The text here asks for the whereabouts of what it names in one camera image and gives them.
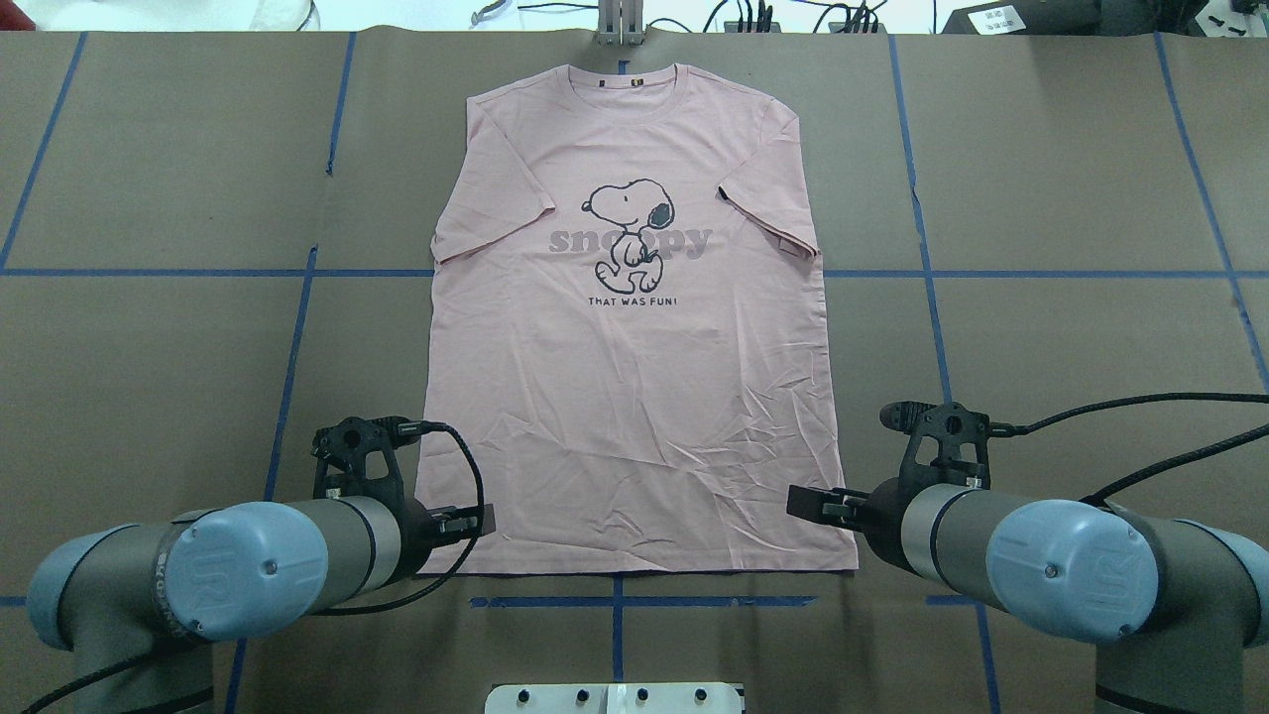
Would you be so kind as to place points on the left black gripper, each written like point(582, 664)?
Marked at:
point(415, 534)

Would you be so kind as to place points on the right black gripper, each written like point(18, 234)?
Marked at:
point(881, 518)

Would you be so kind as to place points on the pink Snoopy t-shirt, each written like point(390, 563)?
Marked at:
point(629, 328)

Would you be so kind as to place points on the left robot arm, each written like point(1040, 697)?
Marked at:
point(140, 606)

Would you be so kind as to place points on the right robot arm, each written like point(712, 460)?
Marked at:
point(1171, 606)

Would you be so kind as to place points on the black box with label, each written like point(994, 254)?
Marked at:
point(1034, 18)

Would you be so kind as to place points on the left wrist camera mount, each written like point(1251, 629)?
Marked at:
point(357, 457)

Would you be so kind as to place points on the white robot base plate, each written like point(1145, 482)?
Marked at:
point(618, 697)

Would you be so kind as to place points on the aluminium frame post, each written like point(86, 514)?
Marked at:
point(620, 23)

